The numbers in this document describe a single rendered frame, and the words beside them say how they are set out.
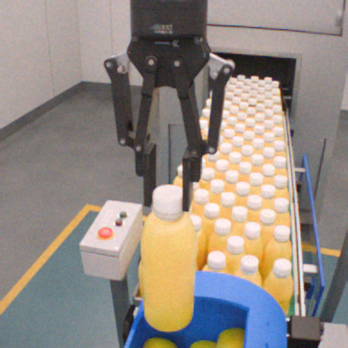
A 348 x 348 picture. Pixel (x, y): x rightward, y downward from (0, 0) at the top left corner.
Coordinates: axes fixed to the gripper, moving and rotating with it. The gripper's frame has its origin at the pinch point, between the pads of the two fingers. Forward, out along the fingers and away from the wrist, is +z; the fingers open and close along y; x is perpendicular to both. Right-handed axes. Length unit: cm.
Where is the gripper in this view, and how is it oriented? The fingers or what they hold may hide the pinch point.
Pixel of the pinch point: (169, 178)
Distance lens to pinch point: 46.2
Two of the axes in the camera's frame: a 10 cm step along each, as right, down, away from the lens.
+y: 9.8, 1.0, -1.9
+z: 0.0, 8.8, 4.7
